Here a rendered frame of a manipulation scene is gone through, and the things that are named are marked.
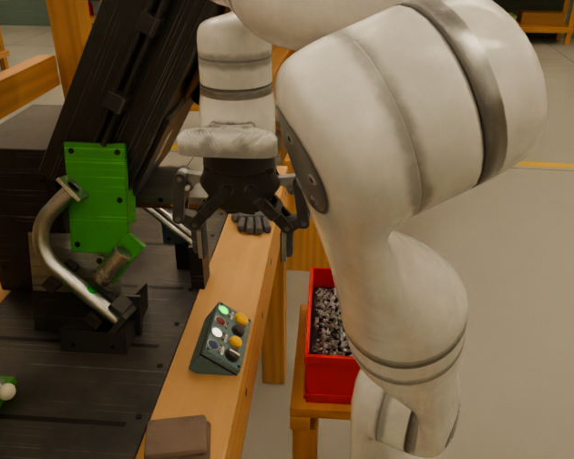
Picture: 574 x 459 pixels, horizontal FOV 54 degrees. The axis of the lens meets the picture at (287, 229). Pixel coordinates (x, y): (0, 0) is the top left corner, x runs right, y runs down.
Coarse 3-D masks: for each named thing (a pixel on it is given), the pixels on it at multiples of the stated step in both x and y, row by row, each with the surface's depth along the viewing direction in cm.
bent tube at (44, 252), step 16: (64, 176) 103; (64, 192) 102; (80, 192) 104; (48, 208) 103; (64, 208) 104; (48, 224) 105; (32, 240) 106; (48, 240) 106; (48, 256) 106; (48, 272) 107; (64, 272) 106; (80, 288) 107; (96, 304) 107; (112, 320) 107
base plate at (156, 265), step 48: (144, 240) 147; (0, 336) 113; (48, 336) 113; (144, 336) 113; (48, 384) 101; (96, 384) 101; (144, 384) 101; (0, 432) 92; (48, 432) 92; (96, 432) 92; (144, 432) 92
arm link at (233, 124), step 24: (216, 96) 52; (240, 96) 52; (264, 96) 53; (216, 120) 53; (240, 120) 53; (264, 120) 54; (192, 144) 50; (216, 144) 50; (240, 144) 50; (264, 144) 50
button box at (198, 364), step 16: (224, 304) 114; (208, 320) 113; (224, 320) 110; (208, 336) 104; (224, 336) 107; (240, 336) 109; (208, 352) 101; (224, 352) 104; (240, 352) 106; (192, 368) 103; (208, 368) 103; (224, 368) 103; (240, 368) 103
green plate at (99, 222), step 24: (72, 144) 104; (96, 144) 103; (120, 144) 103; (72, 168) 105; (96, 168) 104; (120, 168) 104; (96, 192) 106; (120, 192) 105; (72, 216) 107; (96, 216) 107; (120, 216) 106; (72, 240) 108; (96, 240) 108
